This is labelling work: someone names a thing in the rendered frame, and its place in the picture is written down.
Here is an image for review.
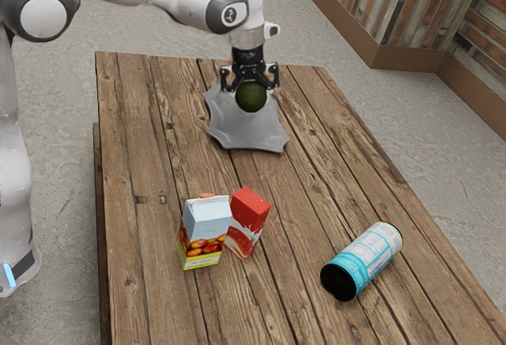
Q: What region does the grey wavy-edged plate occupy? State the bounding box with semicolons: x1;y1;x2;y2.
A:
202;82;291;154

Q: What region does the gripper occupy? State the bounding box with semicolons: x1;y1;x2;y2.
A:
219;45;281;93

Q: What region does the dark green avocado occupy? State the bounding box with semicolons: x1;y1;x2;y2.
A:
235;79;268;113

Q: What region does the pale blue fruit juice carton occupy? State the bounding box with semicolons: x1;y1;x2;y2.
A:
175;192;233;271

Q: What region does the teal and white can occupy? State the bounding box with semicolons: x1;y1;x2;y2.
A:
319;221;404;303

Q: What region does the red and white carton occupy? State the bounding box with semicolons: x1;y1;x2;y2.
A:
223;186;273;260

